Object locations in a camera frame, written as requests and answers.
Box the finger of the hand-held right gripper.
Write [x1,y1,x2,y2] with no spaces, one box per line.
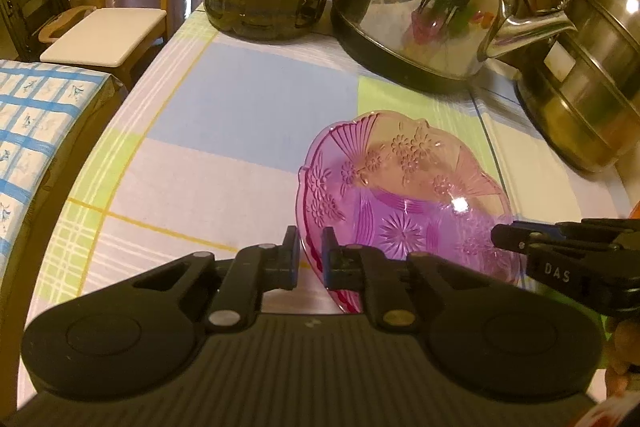
[491,225,563,254]
[510,217,640,240]

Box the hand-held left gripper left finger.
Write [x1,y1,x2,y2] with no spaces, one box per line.
[131,226,301,333]

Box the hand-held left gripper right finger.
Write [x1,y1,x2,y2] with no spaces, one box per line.
[321,227,501,331]

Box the pink glass plate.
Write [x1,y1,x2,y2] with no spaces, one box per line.
[296,109,524,315]

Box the person's right hand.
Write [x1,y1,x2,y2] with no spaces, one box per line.
[606,318,640,404]

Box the stainless steel steamer pot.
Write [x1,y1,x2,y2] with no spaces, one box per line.
[515,0,640,174]

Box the checked pastel tablecloth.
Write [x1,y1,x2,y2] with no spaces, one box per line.
[15,27,634,408]

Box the stainless steel kettle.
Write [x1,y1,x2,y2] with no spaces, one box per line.
[331,0,576,96]

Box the blue checked cloth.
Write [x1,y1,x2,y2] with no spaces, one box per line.
[0,59,114,258]

